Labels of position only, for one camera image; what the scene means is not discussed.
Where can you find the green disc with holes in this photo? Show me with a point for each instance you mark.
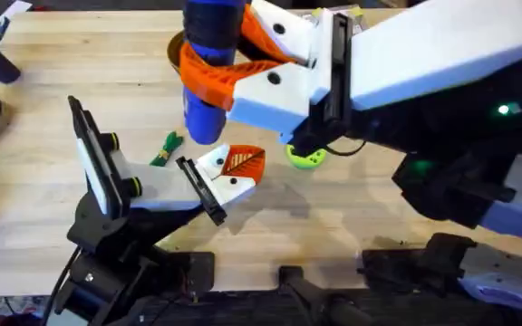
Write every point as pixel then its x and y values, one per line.
pixel 304 162

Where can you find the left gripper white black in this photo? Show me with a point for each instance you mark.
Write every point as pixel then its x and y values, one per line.
pixel 161 185

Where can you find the blue electric screwdriver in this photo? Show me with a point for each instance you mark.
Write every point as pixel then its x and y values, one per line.
pixel 204 122

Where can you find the olive round bucket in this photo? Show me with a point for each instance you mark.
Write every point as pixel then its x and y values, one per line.
pixel 173 52

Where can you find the green toy vegetable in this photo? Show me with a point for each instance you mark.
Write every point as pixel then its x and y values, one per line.
pixel 167 149

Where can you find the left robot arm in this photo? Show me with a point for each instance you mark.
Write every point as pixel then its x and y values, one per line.
pixel 107 280

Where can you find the black mount pole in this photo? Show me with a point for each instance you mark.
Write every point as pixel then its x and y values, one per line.
pixel 306 294

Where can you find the grey box with yellow bits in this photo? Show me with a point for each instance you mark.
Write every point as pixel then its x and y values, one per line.
pixel 357 12

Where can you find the white printed card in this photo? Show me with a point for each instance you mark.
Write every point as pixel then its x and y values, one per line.
pixel 5 22

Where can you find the black upright wrist plate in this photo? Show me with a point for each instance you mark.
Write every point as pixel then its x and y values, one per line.
pixel 98 181

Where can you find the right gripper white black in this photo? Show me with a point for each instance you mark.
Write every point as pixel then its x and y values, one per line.
pixel 424 59

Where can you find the black rail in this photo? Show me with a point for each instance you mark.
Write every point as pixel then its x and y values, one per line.
pixel 243 312

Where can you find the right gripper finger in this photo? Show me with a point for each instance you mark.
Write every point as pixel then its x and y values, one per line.
pixel 288 31
pixel 270 99

